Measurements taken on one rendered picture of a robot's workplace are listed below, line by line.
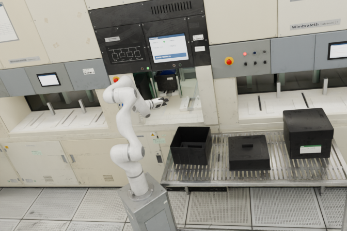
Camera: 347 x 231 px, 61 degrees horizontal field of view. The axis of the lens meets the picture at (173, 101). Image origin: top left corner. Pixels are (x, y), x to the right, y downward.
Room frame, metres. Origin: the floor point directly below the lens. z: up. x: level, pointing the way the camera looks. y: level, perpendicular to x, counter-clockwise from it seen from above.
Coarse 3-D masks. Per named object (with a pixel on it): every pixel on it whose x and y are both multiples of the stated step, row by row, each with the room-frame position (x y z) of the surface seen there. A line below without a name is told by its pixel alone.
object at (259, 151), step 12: (228, 144) 1.78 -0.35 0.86; (240, 144) 1.75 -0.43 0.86; (252, 144) 1.69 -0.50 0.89; (264, 144) 1.70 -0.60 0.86; (240, 156) 1.62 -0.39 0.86; (252, 156) 1.60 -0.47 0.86; (264, 156) 1.57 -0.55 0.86; (240, 168) 1.59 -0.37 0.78; (252, 168) 1.57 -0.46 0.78; (264, 168) 1.54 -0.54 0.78
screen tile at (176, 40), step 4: (168, 40) 2.19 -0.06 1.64; (172, 40) 2.18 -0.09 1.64; (176, 40) 2.17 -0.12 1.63; (180, 44) 2.17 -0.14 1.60; (184, 44) 2.16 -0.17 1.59; (172, 48) 2.19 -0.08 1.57; (176, 48) 2.18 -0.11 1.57; (180, 48) 2.17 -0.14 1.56; (184, 48) 2.16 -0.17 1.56; (172, 52) 2.19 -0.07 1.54
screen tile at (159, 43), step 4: (160, 40) 2.21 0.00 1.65; (152, 44) 2.23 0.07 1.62; (156, 44) 2.22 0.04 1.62; (160, 44) 2.21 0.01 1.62; (164, 44) 2.20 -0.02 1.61; (160, 48) 2.21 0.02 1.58; (164, 48) 2.20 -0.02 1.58; (156, 52) 2.22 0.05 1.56; (160, 52) 2.21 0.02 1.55; (164, 52) 2.20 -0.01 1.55; (168, 52) 2.20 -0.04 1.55
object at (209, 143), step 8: (184, 128) 2.04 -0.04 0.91; (192, 128) 2.02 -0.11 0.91; (200, 128) 1.99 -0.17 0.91; (208, 128) 1.97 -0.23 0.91; (176, 136) 1.97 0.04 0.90; (184, 136) 2.05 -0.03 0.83; (192, 136) 2.02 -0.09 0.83; (200, 136) 2.00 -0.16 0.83; (208, 136) 1.86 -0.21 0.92; (176, 144) 1.94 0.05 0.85; (184, 144) 2.02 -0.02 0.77; (192, 144) 1.96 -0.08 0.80; (200, 144) 1.97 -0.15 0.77; (208, 144) 1.83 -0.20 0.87; (176, 152) 1.79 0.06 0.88; (184, 152) 1.77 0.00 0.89; (192, 152) 1.75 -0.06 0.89; (200, 152) 1.72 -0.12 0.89; (208, 152) 1.79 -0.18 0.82; (176, 160) 1.80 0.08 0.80; (184, 160) 1.77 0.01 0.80; (192, 160) 1.75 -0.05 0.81; (200, 160) 1.73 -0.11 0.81; (208, 160) 1.76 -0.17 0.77
